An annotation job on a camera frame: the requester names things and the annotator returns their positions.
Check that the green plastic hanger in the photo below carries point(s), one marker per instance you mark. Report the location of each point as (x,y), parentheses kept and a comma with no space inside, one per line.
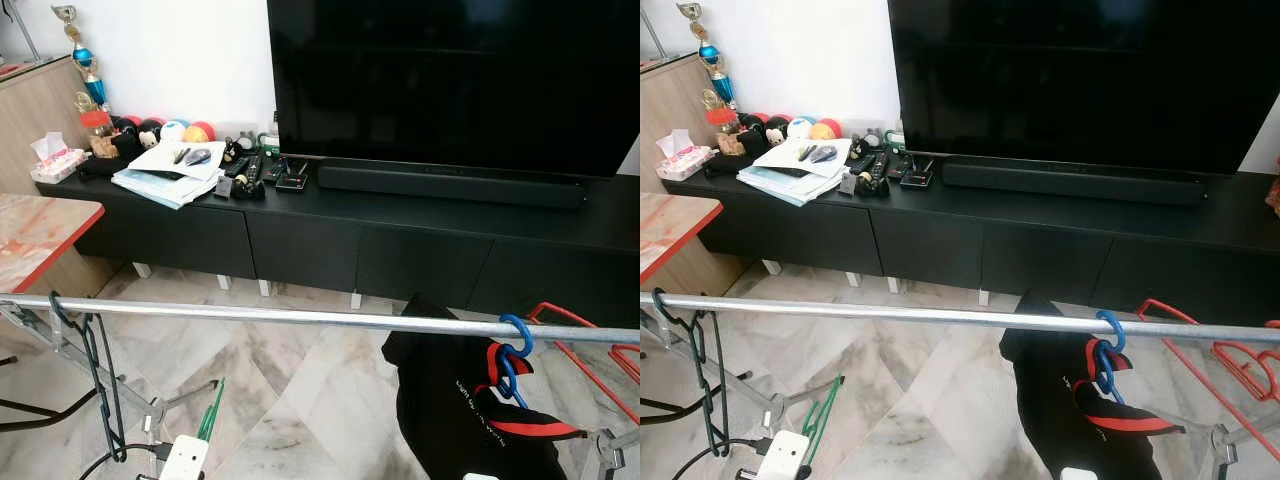
(822,425)
(210,415)

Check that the blue plastic hanger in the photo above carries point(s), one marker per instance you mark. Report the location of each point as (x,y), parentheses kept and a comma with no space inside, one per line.
(529,335)
(1122,330)

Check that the red plastic hanger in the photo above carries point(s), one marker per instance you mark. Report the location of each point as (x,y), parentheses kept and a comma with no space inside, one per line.
(1220,383)
(600,385)

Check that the marble top table red edge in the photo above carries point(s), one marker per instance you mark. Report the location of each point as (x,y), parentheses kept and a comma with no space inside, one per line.
(670,225)
(35,235)

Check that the pink tissue box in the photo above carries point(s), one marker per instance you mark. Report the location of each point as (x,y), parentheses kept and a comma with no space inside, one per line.
(55,165)
(685,160)

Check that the light wooden cabinet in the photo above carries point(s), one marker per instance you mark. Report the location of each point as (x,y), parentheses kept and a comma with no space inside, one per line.
(40,110)
(675,105)

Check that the red lidded jar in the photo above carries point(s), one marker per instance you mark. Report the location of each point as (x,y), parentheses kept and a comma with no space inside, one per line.
(96,120)
(722,118)

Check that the black plush toy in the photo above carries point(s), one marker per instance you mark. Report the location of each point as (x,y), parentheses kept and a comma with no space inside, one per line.
(757,130)
(130,135)

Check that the white paper stack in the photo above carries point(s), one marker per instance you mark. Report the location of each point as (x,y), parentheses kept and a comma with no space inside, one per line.
(160,180)
(790,175)

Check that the blue gold trophy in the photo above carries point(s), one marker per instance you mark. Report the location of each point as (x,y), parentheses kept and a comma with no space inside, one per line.
(93,85)
(722,85)

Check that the white blue ball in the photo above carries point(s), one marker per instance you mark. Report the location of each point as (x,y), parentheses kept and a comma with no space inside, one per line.
(173,129)
(800,126)

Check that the black soundbar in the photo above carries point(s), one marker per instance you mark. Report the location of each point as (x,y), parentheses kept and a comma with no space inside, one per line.
(1070,183)
(450,187)

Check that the dark computer mouse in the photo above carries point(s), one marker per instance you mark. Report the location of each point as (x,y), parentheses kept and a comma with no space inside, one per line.
(198,157)
(823,154)

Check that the orange yellow ball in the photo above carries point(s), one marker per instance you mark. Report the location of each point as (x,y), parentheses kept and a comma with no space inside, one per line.
(202,133)
(828,130)

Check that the black tape dispenser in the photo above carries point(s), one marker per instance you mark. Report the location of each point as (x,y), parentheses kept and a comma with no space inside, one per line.
(872,186)
(248,188)

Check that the black remote control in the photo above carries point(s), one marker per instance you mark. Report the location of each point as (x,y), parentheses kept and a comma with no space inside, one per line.
(245,166)
(868,163)

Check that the black flat television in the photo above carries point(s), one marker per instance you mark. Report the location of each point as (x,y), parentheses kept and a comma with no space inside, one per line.
(1080,80)
(450,80)

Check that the silver metal clothes rack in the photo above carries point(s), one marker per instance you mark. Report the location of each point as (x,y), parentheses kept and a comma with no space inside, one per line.
(250,313)
(880,311)

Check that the black shirt red collar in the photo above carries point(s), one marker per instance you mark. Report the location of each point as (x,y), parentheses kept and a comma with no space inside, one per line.
(1060,420)
(450,420)

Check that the black low television cabinet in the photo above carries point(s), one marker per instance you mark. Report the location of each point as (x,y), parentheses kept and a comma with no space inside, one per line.
(930,240)
(300,240)

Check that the red laughing buddha statue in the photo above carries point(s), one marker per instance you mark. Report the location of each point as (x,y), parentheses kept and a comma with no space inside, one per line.
(1274,190)

